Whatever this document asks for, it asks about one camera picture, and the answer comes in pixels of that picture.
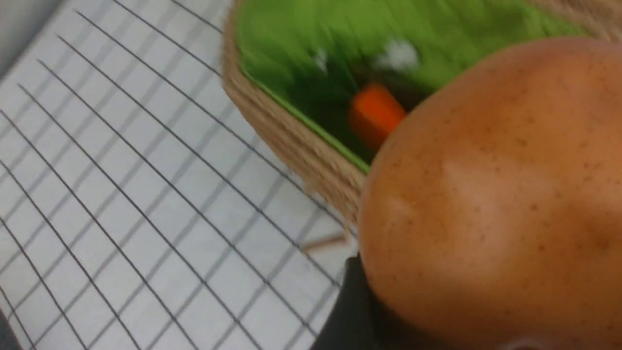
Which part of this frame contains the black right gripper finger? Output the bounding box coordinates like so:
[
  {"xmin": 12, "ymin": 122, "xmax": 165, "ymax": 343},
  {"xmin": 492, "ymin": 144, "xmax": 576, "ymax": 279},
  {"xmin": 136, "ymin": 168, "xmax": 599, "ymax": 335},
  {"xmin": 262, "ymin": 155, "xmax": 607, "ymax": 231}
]
[{"xmin": 311, "ymin": 255, "xmax": 438, "ymax": 350}]

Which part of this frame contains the brown potato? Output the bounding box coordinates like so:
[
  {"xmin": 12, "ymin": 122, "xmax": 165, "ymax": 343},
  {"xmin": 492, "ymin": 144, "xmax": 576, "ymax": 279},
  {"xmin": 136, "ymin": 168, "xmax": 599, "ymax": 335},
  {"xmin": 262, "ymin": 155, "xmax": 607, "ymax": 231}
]
[{"xmin": 358, "ymin": 37, "xmax": 622, "ymax": 350}]

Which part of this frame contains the orange carrot with leaves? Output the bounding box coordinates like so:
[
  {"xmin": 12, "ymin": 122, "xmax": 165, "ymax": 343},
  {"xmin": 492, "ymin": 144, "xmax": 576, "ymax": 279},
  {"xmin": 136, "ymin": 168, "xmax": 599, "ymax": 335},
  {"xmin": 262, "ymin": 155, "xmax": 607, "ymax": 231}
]
[{"xmin": 348, "ymin": 84, "xmax": 407, "ymax": 152}]

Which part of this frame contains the white checkered tablecloth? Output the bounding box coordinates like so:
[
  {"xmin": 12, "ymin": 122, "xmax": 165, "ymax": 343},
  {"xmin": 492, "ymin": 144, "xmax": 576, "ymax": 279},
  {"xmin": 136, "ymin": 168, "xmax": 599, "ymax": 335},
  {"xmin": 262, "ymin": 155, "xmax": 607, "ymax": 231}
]
[{"xmin": 1, "ymin": 0, "xmax": 355, "ymax": 350}]

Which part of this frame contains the woven wicker basket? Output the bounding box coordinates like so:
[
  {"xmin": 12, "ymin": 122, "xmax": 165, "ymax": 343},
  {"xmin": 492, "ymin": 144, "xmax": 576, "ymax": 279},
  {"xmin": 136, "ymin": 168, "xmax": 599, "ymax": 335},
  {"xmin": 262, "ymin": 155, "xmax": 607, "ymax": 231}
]
[{"xmin": 222, "ymin": 0, "xmax": 621, "ymax": 227}]

